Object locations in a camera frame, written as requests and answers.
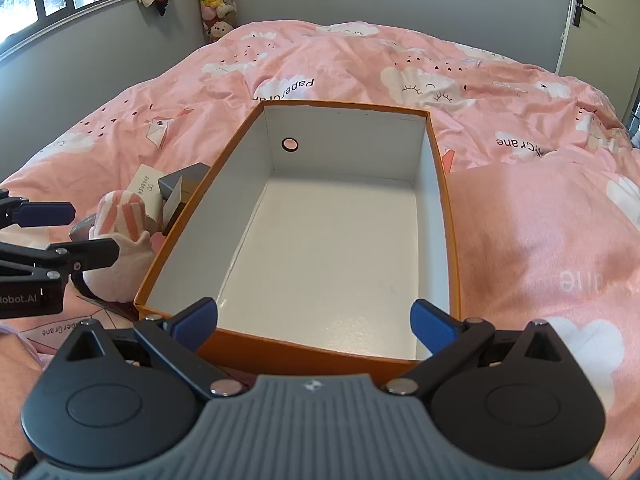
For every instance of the brown cardboard box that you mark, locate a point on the brown cardboard box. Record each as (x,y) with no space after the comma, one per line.
(175,215)

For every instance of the white cardboard box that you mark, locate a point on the white cardboard box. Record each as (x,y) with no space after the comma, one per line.
(145,185)

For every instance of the pink printed blanket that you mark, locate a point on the pink printed blanket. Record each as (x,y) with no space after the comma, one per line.
(500,210)

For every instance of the grey door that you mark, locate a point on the grey door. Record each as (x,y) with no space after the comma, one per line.
(605,35)

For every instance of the orange cardboard box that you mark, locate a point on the orange cardboard box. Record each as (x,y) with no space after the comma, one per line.
(325,240)

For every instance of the black gift box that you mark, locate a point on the black gift box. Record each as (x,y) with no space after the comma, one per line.
(175,177)

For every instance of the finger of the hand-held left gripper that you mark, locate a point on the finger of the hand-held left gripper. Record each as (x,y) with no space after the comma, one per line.
(92,252)
(45,213)

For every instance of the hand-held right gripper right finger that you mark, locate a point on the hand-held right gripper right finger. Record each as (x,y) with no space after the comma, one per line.
(431,325)

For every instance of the pink striped white plush toy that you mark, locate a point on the pink striped white plush toy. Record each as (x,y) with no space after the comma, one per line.
(125,220)

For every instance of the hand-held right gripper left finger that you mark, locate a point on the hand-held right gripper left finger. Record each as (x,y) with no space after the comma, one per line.
(195,322)

